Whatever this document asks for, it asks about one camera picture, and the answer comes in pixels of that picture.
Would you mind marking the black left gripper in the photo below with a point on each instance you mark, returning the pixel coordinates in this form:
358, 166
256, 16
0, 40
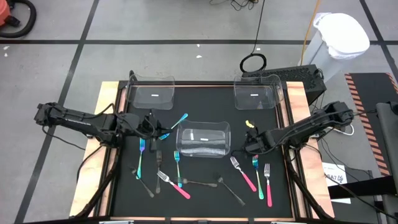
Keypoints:
149, 127

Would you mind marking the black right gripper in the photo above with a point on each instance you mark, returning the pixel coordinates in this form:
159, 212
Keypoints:
258, 140

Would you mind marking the iridescent rainbow fork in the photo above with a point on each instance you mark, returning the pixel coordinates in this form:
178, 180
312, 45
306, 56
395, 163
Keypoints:
142, 144
178, 122
260, 194
180, 183

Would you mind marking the clear plastic bin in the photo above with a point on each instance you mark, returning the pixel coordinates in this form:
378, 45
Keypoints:
186, 149
245, 99
140, 99

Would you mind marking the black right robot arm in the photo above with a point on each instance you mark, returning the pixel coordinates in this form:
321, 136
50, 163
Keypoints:
311, 125

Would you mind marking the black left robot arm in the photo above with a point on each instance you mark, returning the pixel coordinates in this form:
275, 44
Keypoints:
77, 119

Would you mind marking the black metal fork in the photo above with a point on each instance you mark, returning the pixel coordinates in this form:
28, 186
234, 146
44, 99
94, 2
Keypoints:
159, 155
151, 194

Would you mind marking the long silver fork, centre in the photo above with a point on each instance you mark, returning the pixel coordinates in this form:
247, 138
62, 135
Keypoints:
211, 185

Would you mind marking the silver fork, right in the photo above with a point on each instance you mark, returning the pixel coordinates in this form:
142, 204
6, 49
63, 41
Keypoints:
241, 202

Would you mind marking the black table mat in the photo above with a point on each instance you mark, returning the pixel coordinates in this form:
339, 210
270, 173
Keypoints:
202, 205

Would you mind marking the white paper sheet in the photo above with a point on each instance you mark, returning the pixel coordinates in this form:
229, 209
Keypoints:
334, 169

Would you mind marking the hazard-striped floor mat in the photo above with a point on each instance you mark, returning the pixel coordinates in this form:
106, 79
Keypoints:
370, 90

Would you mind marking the white-bagged trash can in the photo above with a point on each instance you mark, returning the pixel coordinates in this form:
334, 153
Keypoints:
342, 34

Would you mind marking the orange shop vacuum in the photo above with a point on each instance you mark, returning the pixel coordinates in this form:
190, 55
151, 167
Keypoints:
4, 14

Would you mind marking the black aluminium rig frame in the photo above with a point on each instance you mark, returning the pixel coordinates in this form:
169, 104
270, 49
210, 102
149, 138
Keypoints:
121, 90

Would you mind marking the white metal bracket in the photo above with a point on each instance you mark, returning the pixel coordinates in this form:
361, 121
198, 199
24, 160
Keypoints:
287, 222
116, 222

